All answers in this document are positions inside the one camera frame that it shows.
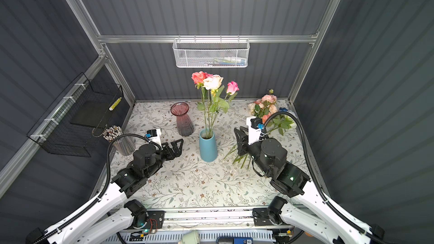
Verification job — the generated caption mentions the teal ceramic vase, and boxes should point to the teal ceramic vase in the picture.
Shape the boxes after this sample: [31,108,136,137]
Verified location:
[200,129,218,162]

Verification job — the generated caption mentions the hot pink rose stem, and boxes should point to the hot pink rose stem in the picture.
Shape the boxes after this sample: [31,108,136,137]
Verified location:
[209,81,240,131]

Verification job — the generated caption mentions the cream peach rose stem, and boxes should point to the cream peach rose stem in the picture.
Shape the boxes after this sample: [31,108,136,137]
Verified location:
[201,73,229,139]

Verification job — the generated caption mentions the coral pink rose stem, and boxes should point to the coral pink rose stem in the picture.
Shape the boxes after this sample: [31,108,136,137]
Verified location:
[192,71,212,139]

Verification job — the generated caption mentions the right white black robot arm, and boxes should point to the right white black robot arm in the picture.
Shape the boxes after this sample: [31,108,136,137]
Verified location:
[234,127,384,244]

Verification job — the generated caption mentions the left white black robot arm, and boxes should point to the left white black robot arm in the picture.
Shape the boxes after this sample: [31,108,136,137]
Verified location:
[26,138,184,244]

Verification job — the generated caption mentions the pink ribbed glass vase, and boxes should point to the pink ribbed glass vase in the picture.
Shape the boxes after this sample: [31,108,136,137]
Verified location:
[170,102,194,137]

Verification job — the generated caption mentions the glass cup of pencils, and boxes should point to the glass cup of pencils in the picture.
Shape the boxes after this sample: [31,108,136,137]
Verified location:
[102,125,136,157]

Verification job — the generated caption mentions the white blue flower stem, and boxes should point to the white blue flower stem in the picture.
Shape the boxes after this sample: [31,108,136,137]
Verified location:
[270,114,297,136]

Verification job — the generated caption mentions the pink peony flower bunch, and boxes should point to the pink peony flower bunch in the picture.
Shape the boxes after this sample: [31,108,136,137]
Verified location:
[225,89,278,167]

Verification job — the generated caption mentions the pens in white basket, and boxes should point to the pens in white basket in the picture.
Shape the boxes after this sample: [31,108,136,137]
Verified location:
[203,56,248,67]

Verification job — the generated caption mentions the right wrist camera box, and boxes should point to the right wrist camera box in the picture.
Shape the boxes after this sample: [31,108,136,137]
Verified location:
[246,116,264,145]

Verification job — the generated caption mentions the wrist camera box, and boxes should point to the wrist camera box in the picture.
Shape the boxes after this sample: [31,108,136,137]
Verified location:
[246,116,264,145]
[146,129,162,146]

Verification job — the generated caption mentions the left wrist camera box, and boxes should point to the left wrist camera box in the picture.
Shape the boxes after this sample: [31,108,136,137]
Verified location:
[146,129,162,146]

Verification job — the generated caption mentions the left black corrugated cable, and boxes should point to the left black corrugated cable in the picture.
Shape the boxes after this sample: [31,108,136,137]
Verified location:
[32,133,162,244]

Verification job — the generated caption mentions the black corrugated cable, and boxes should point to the black corrugated cable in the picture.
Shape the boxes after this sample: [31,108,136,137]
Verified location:
[32,133,162,244]
[262,111,391,244]

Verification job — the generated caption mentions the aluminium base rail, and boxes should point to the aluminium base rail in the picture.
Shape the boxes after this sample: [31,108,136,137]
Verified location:
[148,206,292,232]

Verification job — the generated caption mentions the black wire wall basket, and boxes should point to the black wire wall basket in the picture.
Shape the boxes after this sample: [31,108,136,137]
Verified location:
[27,73,124,158]

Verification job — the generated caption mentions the right black corrugated cable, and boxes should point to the right black corrugated cable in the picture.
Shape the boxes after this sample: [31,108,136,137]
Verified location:
[262,111,391,244]

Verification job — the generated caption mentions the white wire mesh basket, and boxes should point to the white wire mesh basket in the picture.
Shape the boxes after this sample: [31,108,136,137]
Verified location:
[172,40,250,68]

